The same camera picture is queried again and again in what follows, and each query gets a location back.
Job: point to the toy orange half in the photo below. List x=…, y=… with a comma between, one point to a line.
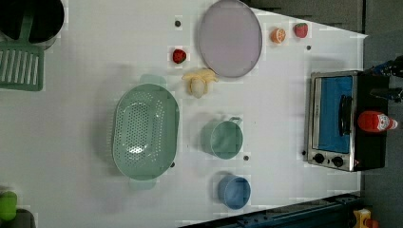
x=278, y=35

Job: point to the red toy strawberry far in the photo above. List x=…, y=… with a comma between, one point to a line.
x=301, y=30

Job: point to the black round pot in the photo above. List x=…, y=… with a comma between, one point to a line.
x=48, y=19

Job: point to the black toaster oven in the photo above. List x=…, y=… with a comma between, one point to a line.
x=334, y=139

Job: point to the blue metal frame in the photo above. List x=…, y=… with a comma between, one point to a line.
x=332, y=212

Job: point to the green mug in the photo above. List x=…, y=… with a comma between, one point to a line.
x=222, y=139

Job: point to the blue cup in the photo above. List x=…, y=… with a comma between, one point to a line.
x=234, y=191

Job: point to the yellow toy object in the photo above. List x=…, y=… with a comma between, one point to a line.
x=364, y=219

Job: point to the peeled toy banana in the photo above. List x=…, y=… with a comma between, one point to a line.
x=198, y=81

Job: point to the lime green object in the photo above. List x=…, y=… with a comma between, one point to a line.
x=8, y=201

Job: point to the lavender round plate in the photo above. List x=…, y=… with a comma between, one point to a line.
x=230, y=38

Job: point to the red toy strawberry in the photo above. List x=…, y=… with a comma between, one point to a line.
x=301, y=30
x=178, y=56

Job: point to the red ketchup bottle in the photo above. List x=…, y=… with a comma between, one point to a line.
x=374, y=121

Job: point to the green oval colander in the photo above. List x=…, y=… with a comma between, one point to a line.
x=145, y=132

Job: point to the green slotted spatula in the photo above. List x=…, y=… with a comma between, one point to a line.
x=22, y=63

